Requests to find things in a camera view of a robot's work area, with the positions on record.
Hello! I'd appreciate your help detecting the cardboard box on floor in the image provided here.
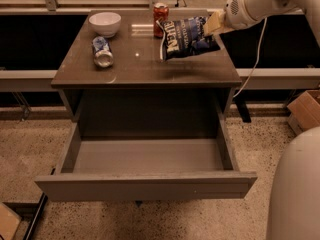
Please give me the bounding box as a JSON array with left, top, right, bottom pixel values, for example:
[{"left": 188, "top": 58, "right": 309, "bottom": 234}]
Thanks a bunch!
[{"left": 287, "top": 90, "right": 320, "bottom": 135}]

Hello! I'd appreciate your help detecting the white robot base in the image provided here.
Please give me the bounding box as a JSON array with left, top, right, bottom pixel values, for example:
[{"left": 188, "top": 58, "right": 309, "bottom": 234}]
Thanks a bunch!
[{"left": 266, "top": 127, "right": 320, "bottom": 240}]

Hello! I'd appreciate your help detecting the red cola can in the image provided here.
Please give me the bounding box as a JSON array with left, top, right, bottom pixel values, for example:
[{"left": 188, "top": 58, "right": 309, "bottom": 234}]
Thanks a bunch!
[{"left": 153, "top": 2, "right": 169, "bottom": 38}]

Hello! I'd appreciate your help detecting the black metal floor frame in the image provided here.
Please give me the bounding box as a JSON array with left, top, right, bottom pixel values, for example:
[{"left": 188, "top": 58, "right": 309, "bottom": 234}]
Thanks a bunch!
[{"left": 5, "top": 193, "right": 48, "bottom": 240}]

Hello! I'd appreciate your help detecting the cardboard piece bottom left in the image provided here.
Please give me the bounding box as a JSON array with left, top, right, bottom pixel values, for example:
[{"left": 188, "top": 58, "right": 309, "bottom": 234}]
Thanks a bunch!
[{"left": 0, "top": 203, "right": 21, "bottom": 240}]

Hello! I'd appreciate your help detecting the blue chip bag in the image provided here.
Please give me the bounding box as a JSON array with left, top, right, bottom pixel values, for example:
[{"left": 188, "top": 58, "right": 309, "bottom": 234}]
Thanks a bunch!
[{"left": 157, "top": 16, "right": 220, "bottom": 61}]

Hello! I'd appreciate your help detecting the blue silver can lying down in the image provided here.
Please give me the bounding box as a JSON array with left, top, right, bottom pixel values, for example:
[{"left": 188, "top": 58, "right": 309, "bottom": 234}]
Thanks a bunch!
[{"left": 92, "top": 36, "right": 114, "bottom": 68}]

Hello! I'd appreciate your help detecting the white bowl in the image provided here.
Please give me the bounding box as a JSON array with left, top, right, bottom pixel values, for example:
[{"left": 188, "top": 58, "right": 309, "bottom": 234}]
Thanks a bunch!
[{"left": 89, "top": 12, "right": 122, "bottom": 38}]

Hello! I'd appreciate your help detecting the grey cabinet with counter top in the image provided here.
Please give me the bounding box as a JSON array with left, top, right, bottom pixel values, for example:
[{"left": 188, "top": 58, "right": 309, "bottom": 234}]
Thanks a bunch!
[{"left": 52, "top": 11, "right": 240, "bottom": 139}]

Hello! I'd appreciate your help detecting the white cable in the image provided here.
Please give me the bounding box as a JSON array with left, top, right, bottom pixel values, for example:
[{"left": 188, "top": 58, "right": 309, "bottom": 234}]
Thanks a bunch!
[{"left": 232, "top": 17, "right": 269, "bottom": 99}]

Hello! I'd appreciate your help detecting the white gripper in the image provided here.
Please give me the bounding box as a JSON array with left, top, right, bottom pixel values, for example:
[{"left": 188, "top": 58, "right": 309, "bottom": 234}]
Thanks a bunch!
[{"left": 203, "top": 0, "right": 258, "bottom": 36}]

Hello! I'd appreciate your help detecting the grey open drawer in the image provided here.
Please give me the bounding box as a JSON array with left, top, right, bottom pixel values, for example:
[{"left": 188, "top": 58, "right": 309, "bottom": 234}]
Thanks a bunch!
[{"left": 35, "top": 101, "right": 257, "bottom": 201}]

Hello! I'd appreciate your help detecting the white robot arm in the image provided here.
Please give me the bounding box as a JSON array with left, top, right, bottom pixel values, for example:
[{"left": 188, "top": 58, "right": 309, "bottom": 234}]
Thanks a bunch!
[{"left": 204, "top": 0, "right": 320, "bottom": 45}]

